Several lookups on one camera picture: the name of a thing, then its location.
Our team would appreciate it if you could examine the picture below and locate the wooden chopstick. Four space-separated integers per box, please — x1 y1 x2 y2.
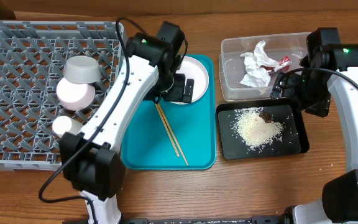
158 103 189 166
155 104 180 157

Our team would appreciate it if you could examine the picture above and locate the large pink plate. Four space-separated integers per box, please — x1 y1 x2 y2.
177 56 209 105

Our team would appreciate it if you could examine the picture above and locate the brown food scrap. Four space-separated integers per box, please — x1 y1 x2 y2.
259 112 273 123

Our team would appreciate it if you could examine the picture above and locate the white napkin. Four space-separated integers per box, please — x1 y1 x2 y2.
240 40 279 88

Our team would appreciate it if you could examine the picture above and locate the white rice pile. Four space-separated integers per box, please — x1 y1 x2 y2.
231 107 285 154

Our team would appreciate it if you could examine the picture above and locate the grey bowl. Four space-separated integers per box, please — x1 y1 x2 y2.
63 56 102 84

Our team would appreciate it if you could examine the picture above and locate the small pink bowl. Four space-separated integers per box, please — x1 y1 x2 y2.
56 78 96 111

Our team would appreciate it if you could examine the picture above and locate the cream white cup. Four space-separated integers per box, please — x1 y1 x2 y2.
52 116 83 138

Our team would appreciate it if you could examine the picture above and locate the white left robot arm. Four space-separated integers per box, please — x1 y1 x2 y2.
59 21 194 223

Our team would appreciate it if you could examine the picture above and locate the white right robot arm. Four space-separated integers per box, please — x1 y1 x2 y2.
270 27 358 224

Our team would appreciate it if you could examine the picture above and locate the red foil wrapper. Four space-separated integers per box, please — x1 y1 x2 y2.
262 56 291 73

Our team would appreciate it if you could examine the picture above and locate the black tray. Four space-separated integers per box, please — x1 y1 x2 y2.
216 98 310 160

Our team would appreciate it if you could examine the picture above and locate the clear plastic bin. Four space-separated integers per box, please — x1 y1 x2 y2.
219 32 309 101

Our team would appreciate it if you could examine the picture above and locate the teal plastic tray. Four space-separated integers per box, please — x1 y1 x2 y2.
121 55 216 170

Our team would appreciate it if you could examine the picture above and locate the grey plastic dish rack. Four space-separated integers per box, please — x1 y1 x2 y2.
0 21 126 170

